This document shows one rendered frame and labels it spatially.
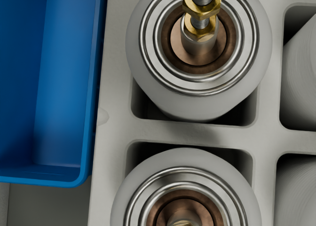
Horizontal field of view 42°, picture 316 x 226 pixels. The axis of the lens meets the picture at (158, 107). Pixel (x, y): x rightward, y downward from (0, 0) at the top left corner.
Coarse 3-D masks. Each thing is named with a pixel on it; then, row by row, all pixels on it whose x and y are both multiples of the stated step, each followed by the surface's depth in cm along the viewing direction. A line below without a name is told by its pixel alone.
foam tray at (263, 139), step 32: (128, 0) 34; (288, 0) 33; (288, 32) 41; (128, 96) 33; (256, 96) 33; (96, 128) 33; (128, 128) 33; (160, 128) 33; (192, 128) 33; (224, 128) 33; (256, 128) 32; (288, 128) 43; (96, 160) 33; (128, 160) 34; (256, 160) 32; (96, 192) 33; (256, 192) 32; (96, 224) 33
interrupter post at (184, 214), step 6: (180, 210) 25; (186, 210) 25; (174, 216) 24; (180, 216) 23; (186, 216) 23; (192, 216) 24; (168, 222) 24; (174, 222) 22; (180, 222) 22; (186, 222) 22; (192, 222) 22; (198, 222) 23
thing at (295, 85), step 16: (304, 32) 29; (288, 48) 33; (304, 48) 28; (288, 64) 32; (304, 64) 28; (288, 80) 33; (304, 80) 29; (288, 96) 34; (304, 96) 30; (288, 112) 37; (304, 112) 33; (304, 128) 39
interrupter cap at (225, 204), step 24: (168, 168) 25; (192, 168) 25; (144, 192) 25; (168, 192) 25; (192, 192) 25; (216, 192) 25; (144, 216) 25; (168, 216) 25; (216, 216) 25; (240, 216) 25
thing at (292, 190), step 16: (288, 160) 40; (304, 160) 36; (288, 176) 34; (304, 176) 30; (288, 192) 31; (304, 192) 27; (288, 208) 29; (304, 208) 26; (288, 224) 28; (304, 224) 25
